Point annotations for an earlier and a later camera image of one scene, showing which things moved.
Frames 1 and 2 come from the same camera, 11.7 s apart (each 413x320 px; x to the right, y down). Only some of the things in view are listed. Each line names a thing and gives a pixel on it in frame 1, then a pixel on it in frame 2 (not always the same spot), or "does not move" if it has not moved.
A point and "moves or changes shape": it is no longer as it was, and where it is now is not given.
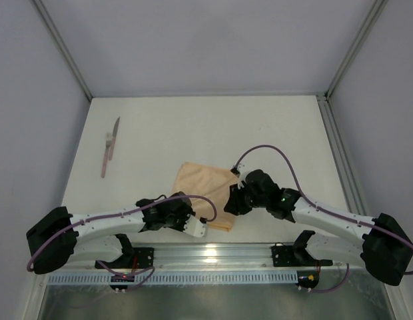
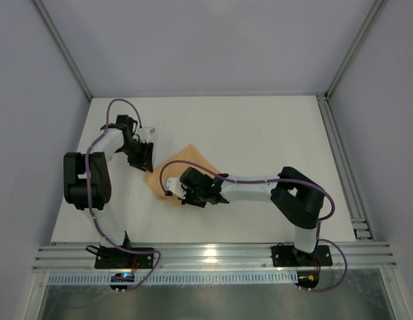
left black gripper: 179,219 -> 140,153
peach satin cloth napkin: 212,182 moves or changes shape
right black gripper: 240,199 -> 192,193
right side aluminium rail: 341,158 does not move
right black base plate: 296,255 does not move
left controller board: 124,277 does not move
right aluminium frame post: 356,46 does not move
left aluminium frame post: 40,7 does not move
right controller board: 308,279 does not move
